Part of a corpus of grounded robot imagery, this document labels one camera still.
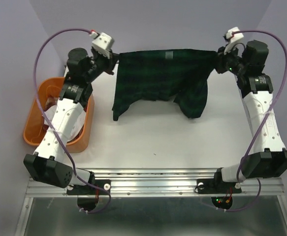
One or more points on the green plaid skirt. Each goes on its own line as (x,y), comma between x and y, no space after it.
(179,75)

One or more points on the orange plastic bin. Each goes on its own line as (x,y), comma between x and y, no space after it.
(34,132)

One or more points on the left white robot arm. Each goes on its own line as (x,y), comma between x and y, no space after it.
(46,163)

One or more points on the red plaid skirt in bin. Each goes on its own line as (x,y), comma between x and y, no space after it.
(50,102)

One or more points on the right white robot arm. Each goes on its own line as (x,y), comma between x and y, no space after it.
(266,156)

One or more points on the aluminium rail frame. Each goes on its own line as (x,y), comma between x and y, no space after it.
(156,202)

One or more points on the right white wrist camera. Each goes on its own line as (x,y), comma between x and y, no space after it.
(232,37)

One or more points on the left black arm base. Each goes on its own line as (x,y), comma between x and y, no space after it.
(88,198)

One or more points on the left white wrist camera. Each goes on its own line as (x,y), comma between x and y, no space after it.
(103,44)

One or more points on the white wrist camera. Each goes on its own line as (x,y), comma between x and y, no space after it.
(232,37)
(103,44)

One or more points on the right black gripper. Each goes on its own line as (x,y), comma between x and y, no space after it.
(222,58)

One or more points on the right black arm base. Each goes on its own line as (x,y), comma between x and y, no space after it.
(222,192)

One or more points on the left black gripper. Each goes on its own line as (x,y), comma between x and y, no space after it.
(110,65)

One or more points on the white garment in bin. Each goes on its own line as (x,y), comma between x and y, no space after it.
(78,126)

